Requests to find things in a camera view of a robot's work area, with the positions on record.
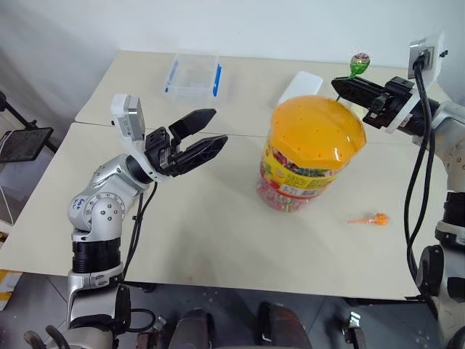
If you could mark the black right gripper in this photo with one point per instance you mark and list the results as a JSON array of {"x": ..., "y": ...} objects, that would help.
[{"x": 394, "y": 98}]

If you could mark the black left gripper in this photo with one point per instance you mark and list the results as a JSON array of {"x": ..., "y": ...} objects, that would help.
[{"x": 161, "y": 151}]

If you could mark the green lollipop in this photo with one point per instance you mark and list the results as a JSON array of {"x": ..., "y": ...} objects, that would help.
[{"x": 359, "y": 63}]

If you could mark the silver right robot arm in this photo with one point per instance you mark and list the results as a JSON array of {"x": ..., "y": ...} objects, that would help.
[{"x": 454, "y": 152}]

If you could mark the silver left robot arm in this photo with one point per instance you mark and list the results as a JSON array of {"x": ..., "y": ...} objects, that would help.
[{"x": 105, "y": 203}]

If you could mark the orange perforated jar lid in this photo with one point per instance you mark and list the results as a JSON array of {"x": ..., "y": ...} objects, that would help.
[{"x": 316, "y": 131}]

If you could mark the clear plastic lollipop jar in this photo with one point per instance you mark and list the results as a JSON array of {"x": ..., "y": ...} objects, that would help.
[{"x": 290, "y": 189}]

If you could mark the clear box with blue latches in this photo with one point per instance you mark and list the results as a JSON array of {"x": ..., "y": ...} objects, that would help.
[{"x": 190, "y": 78}]

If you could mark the translucent white plastic lid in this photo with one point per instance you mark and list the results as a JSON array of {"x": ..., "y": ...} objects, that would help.
[{"x": 301, "y": 87}]

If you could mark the orange lollipop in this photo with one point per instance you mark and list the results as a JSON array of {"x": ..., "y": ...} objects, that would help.
[{"x": 381, "y": 219}]

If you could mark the black tablet screen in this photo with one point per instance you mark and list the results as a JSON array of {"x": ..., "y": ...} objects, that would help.
[{"x": 23, "y": 143}]

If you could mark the dark rounded grey shape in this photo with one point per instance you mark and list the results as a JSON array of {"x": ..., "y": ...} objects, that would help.
[{"x": 192, "y": 329}]

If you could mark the dark rounded brown shape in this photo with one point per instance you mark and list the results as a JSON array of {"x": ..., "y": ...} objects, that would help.
[{"x": 283, "y": 327}]

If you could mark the yellow and white box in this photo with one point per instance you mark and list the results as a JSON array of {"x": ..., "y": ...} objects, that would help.
[{"x": 8, "y": 289}]

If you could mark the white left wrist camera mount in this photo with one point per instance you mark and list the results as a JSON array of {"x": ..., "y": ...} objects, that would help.
[{"x": 127, "y": 116}]

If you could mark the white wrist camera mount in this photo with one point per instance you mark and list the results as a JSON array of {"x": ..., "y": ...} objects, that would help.
[
  {"x": 437, "y": 60},
  {"x": 127, "y": 116}
]

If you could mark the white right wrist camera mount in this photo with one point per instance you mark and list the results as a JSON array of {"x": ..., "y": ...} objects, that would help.
[{"x": 437, "y": 60}]

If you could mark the metal clamp bracket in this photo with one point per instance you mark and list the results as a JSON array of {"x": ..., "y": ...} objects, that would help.
[{"x": 354, "y": 327}]

